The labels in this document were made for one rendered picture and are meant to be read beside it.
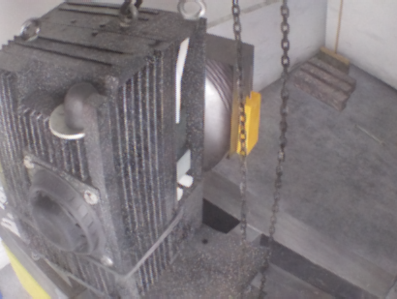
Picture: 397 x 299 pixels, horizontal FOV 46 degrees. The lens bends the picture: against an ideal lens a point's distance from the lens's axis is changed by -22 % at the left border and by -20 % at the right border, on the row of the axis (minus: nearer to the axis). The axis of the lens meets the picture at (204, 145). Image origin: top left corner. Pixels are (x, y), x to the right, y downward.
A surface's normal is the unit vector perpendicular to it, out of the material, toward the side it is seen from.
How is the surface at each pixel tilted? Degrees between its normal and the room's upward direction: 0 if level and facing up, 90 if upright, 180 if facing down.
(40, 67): 90
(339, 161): 0
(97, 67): 0
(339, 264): 0
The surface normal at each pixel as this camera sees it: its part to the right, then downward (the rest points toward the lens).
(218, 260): 0.02, -0.77
